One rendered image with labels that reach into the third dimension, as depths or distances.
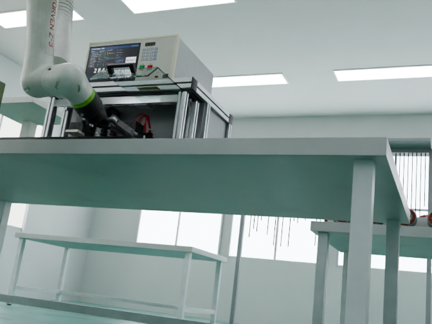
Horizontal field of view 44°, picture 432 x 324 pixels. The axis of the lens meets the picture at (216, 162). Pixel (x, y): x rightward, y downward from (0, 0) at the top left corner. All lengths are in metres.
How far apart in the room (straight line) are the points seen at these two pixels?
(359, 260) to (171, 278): 7.69
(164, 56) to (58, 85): 0.59
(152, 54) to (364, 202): 1.18
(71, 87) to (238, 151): 0.58
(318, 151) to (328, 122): 7.25
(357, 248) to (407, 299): 6.63
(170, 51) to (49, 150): 0.68
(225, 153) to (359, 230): 0.42
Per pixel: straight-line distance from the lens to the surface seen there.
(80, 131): 2.20
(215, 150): 1.54
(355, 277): 1.41
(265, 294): 8.39
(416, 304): 8.02
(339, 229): 2.79
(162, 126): 2.26
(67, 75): 1.76
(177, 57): 2.24
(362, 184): 1.44
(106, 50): 2.41
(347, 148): 1.43
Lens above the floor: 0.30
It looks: 14 degrees up
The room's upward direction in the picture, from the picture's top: 7 degrees clockwise
